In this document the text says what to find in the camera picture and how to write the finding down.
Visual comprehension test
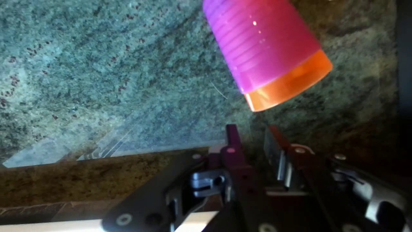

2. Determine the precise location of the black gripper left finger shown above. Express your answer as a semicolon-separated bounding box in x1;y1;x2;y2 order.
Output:
207;123;258;224

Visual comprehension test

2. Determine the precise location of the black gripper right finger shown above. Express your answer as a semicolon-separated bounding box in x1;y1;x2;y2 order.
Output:
262;125;345;232

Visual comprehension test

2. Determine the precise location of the purple cup with orange base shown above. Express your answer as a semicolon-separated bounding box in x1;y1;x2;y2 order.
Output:
200;0;334;113

